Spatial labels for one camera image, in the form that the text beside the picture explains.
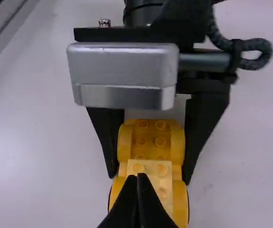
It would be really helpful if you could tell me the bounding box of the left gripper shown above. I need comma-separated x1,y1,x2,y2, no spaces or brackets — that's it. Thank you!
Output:
74,20,237,99

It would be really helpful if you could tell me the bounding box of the yellow toy car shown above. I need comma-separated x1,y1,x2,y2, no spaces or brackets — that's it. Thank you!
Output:
107,118,190,228

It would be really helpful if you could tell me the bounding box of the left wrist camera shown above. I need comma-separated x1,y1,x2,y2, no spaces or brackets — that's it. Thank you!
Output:
66,42,180,111

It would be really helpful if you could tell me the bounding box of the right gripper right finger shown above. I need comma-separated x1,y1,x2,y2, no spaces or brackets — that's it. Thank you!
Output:
137,173,178,228

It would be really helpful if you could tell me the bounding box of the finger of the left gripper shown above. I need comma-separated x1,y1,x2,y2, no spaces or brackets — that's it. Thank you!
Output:
183,93,230,187
86,106,126,180

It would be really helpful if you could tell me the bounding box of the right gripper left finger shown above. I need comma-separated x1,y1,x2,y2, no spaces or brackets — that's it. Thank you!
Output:
96,174,140,228

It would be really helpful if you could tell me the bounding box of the black cable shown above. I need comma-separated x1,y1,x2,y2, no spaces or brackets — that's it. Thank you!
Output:
204,0,273,72

